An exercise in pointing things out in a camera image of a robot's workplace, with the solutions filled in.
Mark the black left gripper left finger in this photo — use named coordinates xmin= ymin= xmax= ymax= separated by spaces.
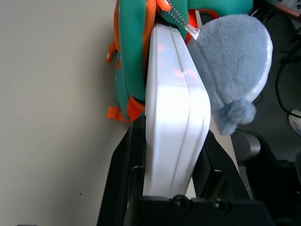
xmin=96 ymin=116 xmax=148 ymax=226

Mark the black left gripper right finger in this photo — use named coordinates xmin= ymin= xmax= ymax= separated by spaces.
xmin=192 ymin=130 xmax=254 ymax=200

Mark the white Unitree box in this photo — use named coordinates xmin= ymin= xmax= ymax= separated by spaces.
xmin=142 ymin=23 xmax=211 ymax=197

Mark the grey plush shark toy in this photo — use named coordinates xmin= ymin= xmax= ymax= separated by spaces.
xmin=188 ymin=14 xmax=275 ymax=136

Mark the orange and teal backpack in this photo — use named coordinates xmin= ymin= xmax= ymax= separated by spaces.
xmin=105 ymin=0 xmax=254 ymax=123

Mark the dark grey robot right leg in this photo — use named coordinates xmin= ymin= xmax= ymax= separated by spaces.
xmin=231 ymin=130 xmax=261 ymax=167

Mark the dark grey robot leg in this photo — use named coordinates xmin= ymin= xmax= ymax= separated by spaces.
xmin=231 ymin=130 xmax=261 ymax=167
xmin=246 ymin=138 xmax=301 ymax=226

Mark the dark grey robot left leg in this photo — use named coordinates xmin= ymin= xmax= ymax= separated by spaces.
xmin=246 ymin=138 xmax=301 ymax=226

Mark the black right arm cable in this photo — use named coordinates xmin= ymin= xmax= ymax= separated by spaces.
xmin=274 ymin=53 xmax=301 ymax=120

